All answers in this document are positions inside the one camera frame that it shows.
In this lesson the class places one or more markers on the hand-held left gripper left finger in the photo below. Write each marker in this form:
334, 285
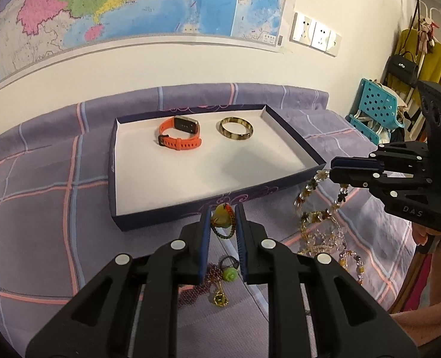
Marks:
204, 253

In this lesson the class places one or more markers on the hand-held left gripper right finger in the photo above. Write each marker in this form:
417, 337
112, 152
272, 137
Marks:
241, 253

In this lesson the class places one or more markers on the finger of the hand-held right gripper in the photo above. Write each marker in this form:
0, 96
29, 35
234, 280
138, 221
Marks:
354, 177
354, 163

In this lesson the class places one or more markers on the small gold charm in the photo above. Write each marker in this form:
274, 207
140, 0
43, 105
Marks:
219, 300

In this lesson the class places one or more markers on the dark blue cardboard box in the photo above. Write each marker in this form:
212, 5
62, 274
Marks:
168, 179

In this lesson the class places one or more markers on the person's right hand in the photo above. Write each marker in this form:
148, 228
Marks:
419, 236

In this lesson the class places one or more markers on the white cloth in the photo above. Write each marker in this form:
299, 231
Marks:
369, 126

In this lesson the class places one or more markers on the teal plastic chair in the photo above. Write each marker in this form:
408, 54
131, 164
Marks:
377, 97

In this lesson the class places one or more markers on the yellow hanging garment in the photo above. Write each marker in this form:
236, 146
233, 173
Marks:
438, 63

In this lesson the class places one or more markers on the black handbag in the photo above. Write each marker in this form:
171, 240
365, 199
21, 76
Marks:
401, 69

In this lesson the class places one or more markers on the orange smart watch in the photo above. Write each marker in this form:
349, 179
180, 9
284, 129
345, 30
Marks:
179, 143

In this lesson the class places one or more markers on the amber bangle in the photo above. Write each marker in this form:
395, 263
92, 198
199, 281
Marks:
231, 137

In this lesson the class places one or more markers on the small plush toy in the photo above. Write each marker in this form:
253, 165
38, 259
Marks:
427, 33

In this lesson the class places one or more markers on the white coat rack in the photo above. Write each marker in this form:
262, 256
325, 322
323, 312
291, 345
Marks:
425, 7

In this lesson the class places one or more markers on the purple plaid bedsheet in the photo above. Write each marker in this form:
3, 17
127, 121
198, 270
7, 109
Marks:
56, 194

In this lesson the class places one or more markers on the white wall socket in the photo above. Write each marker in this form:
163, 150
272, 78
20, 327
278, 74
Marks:
334, 44
302, 27
321, 34

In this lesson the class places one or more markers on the colourful wall map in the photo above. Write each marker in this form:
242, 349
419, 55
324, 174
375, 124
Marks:
131, 0

